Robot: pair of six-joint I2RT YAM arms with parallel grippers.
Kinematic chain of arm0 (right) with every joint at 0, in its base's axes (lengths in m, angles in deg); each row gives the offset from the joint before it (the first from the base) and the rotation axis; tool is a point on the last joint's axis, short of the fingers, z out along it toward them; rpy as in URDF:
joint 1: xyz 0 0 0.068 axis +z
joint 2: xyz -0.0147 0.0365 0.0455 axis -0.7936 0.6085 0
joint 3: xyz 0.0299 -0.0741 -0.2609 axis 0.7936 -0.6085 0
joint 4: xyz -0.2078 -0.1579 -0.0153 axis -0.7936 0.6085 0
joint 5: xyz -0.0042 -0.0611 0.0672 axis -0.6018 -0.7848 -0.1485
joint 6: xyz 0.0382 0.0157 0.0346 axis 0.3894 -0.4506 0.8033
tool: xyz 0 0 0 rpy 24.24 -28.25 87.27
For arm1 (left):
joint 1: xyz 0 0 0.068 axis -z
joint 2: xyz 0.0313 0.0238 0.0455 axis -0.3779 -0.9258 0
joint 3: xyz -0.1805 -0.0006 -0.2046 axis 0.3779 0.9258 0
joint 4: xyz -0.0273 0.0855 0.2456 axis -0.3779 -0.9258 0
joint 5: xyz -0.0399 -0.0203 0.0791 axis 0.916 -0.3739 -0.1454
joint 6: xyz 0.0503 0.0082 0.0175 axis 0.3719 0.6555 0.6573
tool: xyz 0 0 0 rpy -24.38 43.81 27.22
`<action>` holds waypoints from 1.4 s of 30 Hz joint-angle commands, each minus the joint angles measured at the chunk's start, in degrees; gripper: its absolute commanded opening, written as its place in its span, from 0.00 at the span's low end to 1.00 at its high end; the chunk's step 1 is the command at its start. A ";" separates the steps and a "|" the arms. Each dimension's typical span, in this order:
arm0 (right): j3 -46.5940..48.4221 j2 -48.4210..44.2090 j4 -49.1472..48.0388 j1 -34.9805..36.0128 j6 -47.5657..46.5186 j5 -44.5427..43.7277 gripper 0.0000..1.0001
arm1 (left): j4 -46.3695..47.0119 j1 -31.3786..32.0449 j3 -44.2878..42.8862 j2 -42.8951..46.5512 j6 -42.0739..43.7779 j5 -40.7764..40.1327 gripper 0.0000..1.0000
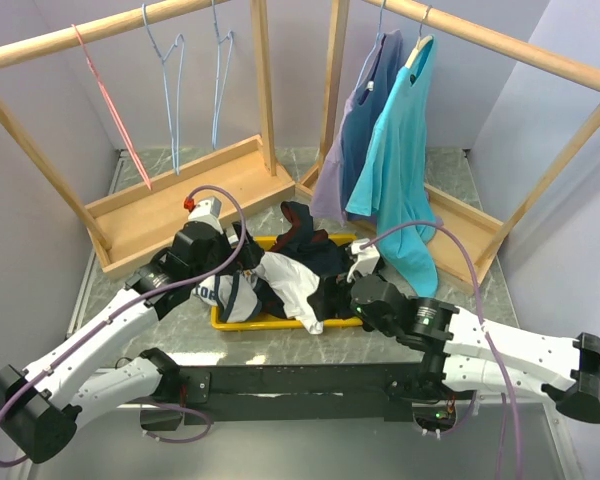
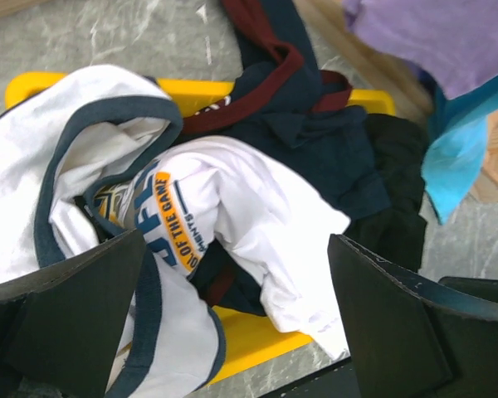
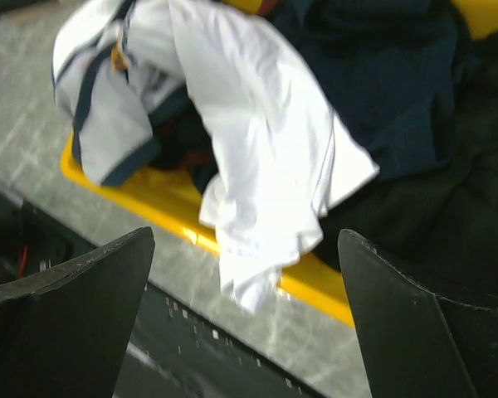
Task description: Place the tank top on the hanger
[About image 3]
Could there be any yellow plastic tray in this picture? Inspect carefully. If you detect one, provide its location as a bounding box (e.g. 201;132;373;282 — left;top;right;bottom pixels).
61;139;354;327

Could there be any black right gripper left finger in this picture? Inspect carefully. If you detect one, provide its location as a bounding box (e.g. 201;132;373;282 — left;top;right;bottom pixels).
0;227;154;397

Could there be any black garment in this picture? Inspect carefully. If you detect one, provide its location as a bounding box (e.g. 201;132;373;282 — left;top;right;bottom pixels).
315;32;498;299

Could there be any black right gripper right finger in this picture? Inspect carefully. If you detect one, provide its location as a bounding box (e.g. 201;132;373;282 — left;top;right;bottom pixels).
338;230;498;397

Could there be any white navy-trimmed tank top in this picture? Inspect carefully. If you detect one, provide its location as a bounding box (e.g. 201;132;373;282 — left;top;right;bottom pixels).
52;1;378;312

